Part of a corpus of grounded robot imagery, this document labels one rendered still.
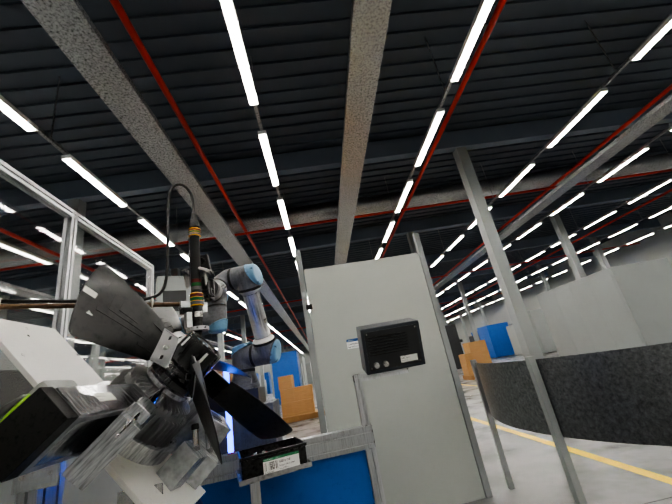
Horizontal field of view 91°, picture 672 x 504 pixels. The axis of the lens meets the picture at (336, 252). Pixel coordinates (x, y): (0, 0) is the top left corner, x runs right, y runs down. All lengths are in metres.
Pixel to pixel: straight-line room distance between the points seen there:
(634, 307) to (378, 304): 7.98
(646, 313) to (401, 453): 8.24
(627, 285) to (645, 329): 1.02
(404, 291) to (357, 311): 0.47
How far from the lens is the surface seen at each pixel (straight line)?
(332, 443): 1.49
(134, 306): 1.00
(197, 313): 1.19
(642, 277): 10.71
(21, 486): 1.18
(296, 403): 10.38
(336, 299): 3.00
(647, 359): 2.06
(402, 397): 3.02
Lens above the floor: 1.08
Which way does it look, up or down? 19 degrees up
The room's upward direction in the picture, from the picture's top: 11 degrees counter-clockwise
